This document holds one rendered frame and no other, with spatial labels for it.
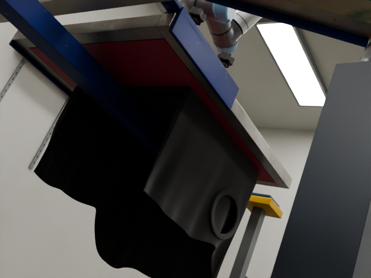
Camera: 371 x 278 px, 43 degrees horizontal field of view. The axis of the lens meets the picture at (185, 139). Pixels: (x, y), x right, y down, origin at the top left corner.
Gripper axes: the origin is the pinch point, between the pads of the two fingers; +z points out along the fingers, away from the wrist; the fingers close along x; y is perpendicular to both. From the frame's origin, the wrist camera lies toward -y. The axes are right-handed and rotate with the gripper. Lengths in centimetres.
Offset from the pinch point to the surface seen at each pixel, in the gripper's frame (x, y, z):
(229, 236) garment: 37, 24, 28
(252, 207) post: 69, 10, 7
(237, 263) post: 68, 13, 30
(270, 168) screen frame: 38.2, 28.8, 4.1
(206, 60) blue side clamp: -12.1, 31.2, 2.2
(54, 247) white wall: 171, -198, 38
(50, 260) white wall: 172, -198, 48
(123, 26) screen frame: -26.3, 16.0, 3.4
